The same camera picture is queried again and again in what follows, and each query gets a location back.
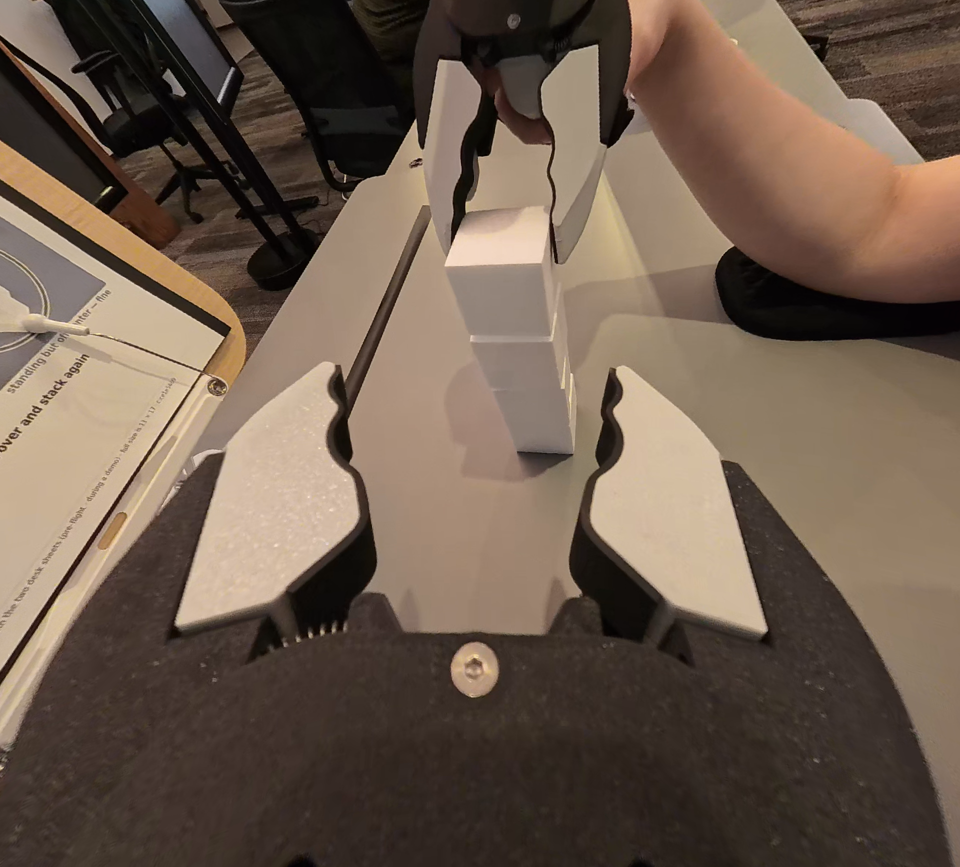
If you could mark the person's right forearm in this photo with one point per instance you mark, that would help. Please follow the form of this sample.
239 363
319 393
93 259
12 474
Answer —
787 169

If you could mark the wooden board document stand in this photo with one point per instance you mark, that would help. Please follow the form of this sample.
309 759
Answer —
187 282

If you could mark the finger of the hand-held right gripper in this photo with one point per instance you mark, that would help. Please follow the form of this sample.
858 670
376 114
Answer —
446 132
577 132

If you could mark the black wrist rest pad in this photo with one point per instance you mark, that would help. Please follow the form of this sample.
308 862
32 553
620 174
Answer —
825 312

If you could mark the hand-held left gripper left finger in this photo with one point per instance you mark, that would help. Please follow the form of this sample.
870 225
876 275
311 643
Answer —
277 522

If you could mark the white foam cube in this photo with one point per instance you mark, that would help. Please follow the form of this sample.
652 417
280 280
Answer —
495 282
514 361
532 421

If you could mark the printed paper sheet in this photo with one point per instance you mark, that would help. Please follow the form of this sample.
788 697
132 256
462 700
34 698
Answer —
75 432

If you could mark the person's right hand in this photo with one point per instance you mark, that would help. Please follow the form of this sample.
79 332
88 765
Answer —
525 130

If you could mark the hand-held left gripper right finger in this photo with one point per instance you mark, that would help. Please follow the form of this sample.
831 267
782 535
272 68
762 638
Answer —
675 522

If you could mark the black display floor stand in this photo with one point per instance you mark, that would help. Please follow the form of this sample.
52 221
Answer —
277 259

